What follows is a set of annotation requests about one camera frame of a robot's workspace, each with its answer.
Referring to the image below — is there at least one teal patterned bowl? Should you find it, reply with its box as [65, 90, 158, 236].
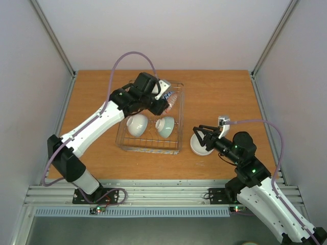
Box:
[155, 116, 175, 139]

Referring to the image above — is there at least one white ceramic bowl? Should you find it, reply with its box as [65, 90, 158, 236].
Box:
[126, 114, 148, 137]

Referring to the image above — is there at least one metal wire dish rack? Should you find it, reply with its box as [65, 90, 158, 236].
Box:
[115, 81, 184, 155]

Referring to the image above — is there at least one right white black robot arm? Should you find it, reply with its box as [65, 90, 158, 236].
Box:
[193, 125, 326, 244]

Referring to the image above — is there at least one right small circuit board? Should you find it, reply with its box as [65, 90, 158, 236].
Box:
[229, 206, 248, 213]

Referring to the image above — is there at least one small circuit board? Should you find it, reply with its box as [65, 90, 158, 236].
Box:
[229, 206, 248, 213]
[89, 206, 106, 215]

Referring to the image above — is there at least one left small circuit board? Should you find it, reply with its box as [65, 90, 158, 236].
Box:
[89, 206, 106, 215]

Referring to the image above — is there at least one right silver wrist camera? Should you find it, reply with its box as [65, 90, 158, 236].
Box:
[218, 115, 230, 139]

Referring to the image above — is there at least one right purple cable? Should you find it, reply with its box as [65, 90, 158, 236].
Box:
[226, 119, 320, 245]

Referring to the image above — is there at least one purple cable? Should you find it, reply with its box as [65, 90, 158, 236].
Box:
[40, 51, 159, 187]
[226, 119, 320, 245]

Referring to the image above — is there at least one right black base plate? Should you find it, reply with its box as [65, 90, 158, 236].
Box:
[203, 188, 239, 205]

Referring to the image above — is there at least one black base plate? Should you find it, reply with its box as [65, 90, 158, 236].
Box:
[72, 188, 120, 205]
[203, 188, 239, 205]

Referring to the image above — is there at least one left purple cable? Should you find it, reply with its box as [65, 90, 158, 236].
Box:
[40, 51, 159, 187]

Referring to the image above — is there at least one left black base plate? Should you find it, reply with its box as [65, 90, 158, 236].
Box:
[72, 188, 120, 205]

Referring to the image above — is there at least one left aluminium frame post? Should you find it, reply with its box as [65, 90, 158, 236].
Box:
[28, 0, 77, 77]

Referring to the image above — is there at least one aluminium frame post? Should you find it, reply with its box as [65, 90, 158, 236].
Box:
[250, 0, 300, 77]
[28, 0, 77, 77]

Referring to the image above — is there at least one right aluminium frame post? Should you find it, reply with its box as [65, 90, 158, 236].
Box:
[250, 0, 300, 77]

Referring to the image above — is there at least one aluminium rail base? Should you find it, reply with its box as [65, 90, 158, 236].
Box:
[23, 179, 304, 207]

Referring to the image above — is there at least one grey slotted cable duct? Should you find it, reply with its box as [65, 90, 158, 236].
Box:
[35, 207, 230, 218]

